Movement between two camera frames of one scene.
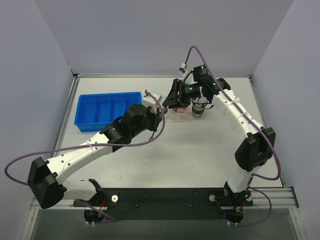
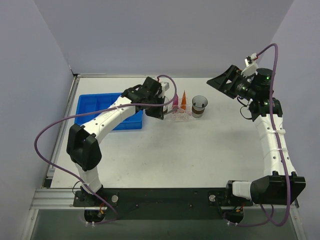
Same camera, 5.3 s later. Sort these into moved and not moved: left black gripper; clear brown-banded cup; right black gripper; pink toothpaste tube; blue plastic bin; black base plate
Moved: pink toothpaste tube; left black gripper; right black gripper
Not moved: clear brown-banded cup; blue plastic bin; black base plate
